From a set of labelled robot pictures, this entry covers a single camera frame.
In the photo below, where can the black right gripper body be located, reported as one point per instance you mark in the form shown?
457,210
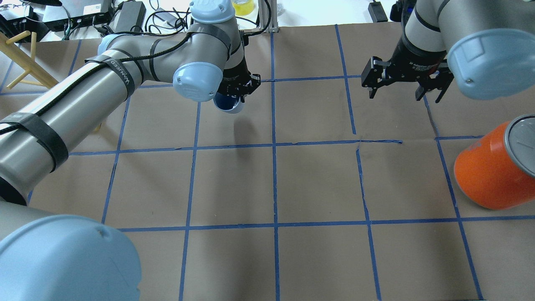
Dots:
411,61

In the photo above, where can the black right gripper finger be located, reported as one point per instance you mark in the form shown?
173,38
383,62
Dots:
442,90
372,87

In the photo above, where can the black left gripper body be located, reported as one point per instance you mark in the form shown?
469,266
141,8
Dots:
237,71

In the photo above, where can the light blue plastic cup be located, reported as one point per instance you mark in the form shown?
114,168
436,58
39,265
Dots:
231,104

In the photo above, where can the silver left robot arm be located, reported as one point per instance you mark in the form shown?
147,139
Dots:
62,257

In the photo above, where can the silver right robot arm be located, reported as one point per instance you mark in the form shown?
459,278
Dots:
485,46

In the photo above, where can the wooden cup rack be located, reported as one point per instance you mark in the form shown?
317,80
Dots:
33,73

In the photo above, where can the yellow tape roll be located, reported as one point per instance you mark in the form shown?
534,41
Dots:
243,7

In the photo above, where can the small black power adapter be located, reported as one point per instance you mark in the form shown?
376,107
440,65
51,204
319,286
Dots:
377,12

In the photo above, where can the orange can with silver lid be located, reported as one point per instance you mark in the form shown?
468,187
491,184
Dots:
497,172

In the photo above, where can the black power adapter brick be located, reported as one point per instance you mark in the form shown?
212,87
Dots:
131,16

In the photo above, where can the aluminium frame post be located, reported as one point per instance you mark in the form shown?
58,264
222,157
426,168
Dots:
268,18

